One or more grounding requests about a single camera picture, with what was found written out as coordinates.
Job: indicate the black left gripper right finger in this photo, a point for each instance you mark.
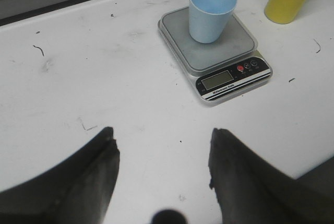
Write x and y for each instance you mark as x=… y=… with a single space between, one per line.
x=250 y=190

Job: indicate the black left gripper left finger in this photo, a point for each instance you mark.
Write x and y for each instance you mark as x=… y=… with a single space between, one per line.
x=78 y=190

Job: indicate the light blue plastic cup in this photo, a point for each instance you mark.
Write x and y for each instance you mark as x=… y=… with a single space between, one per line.
x=207 y=18

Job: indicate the silver electronic kitchen scale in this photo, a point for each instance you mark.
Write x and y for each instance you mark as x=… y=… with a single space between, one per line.
x=218 y=71

